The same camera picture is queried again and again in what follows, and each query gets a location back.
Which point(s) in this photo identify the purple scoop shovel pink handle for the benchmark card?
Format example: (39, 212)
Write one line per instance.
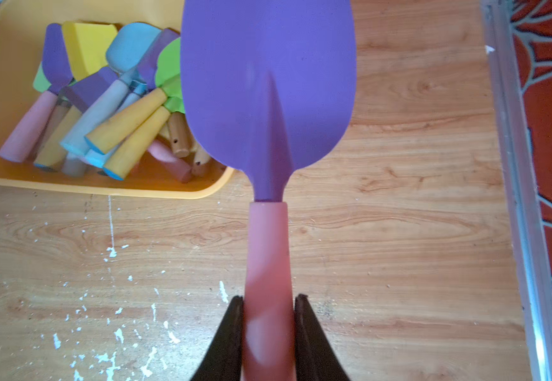
(147, 67)

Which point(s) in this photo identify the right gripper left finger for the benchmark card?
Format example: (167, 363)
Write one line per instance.
(223, 359)

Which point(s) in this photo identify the green shovel yellow handle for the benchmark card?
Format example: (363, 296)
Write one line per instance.
(135, 143)
(159, 69)

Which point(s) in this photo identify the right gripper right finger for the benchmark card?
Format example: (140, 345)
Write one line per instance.
(314, 356)

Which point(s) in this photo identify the yellow shovel purple handle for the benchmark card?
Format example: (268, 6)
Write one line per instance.
(86, 45)

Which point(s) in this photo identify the yellow plastic storage box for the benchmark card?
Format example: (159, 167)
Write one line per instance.
(22, 30)

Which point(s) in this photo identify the light blue shovel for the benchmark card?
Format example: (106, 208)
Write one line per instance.
(123, 55)

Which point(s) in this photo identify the purple pointed shovel pink handle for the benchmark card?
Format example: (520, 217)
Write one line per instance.
(57, 70)

